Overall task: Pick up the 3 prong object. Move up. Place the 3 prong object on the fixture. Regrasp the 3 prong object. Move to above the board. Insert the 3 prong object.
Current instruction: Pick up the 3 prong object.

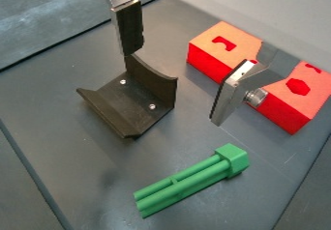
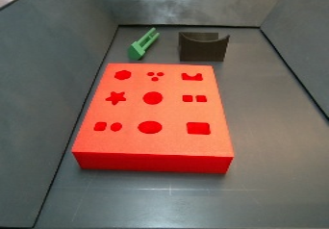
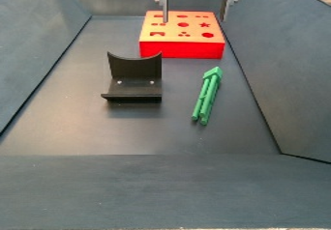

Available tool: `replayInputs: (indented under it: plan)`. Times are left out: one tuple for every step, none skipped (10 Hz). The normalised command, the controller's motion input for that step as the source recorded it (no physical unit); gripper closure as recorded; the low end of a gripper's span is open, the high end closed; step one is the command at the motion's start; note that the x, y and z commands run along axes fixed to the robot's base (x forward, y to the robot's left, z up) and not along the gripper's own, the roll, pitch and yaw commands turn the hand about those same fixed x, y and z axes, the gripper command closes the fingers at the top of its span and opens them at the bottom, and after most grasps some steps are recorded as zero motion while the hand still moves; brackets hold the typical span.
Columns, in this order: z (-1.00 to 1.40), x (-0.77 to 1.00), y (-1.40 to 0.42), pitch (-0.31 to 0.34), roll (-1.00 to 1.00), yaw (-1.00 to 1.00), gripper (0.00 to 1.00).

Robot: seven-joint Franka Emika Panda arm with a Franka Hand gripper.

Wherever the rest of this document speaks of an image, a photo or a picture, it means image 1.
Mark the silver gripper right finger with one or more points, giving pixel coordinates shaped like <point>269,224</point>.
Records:
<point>249,77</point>

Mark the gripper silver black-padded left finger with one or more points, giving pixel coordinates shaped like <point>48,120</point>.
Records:
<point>127,15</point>

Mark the green three-prong object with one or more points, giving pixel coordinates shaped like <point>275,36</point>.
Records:
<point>229,162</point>

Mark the black curved fixture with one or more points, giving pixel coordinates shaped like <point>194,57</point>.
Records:
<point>135,100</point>

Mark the red shape-sorter block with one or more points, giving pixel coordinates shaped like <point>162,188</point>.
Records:
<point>286,88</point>

